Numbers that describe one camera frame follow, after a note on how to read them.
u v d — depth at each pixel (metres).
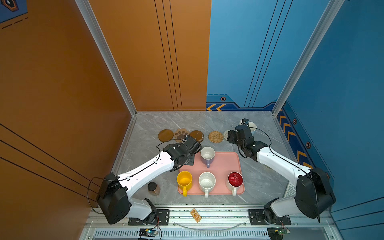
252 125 1.00
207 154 0.93
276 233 0.70
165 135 1.06
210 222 0.73
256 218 0.72
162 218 0.74
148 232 0.71
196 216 0.73
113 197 0.39
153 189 0.74
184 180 0.84
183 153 0.57
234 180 0.83
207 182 0.83
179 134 1.07
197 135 1.05
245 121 0.76
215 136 1.05
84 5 0.69
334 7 0.70
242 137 0.67
